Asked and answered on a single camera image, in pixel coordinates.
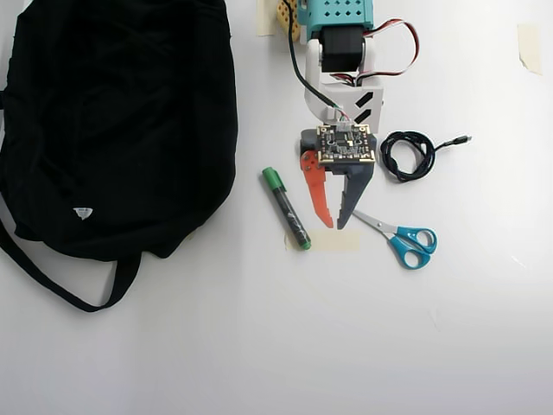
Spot navy gripper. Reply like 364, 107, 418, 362
297, 128, 378, 231

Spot green capped black marker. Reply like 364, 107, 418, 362
261, 166, 312, 252

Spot black fabric bag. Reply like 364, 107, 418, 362
0, 0, 239, 313

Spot wide beige masking tape strip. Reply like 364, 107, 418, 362
283, 229, 362, 253

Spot torn beige masking tape strip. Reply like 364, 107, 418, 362
517, 22, 543, 77

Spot bare camera circuit board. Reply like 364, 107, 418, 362
316, 124, 376, 165

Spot coiled black USB cable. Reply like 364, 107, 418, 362
378, 131, 473, 183

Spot teal handled scissors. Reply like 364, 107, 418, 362
352, 209, 438, 271

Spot black camera cable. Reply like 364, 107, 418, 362
287, 0, 349, 127

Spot white red servo wires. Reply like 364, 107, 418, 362
332, 17, 421, 87

